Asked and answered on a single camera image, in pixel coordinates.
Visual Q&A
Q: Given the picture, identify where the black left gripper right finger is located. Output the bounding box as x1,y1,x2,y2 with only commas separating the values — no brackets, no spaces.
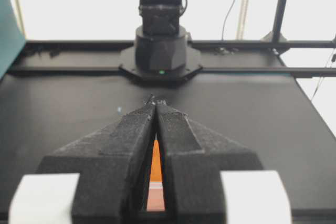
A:
156,102,263,223

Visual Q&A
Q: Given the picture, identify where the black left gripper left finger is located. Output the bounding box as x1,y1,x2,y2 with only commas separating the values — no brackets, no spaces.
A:
36,101,156,223

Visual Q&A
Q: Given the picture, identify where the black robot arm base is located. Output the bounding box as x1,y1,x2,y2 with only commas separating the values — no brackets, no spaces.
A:
119,0,203,82

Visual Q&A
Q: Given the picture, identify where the orange towel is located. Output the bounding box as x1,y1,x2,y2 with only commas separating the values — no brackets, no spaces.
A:
146,140,165,211

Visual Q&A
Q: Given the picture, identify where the teal side panel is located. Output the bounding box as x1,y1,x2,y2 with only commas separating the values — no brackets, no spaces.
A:
1,0,26,78

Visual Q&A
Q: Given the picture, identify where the black hanging cable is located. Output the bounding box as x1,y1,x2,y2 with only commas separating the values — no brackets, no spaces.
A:
221,0,250,41

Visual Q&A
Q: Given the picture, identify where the black aluminium frame post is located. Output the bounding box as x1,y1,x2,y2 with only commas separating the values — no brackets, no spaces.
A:
263,0,287,43

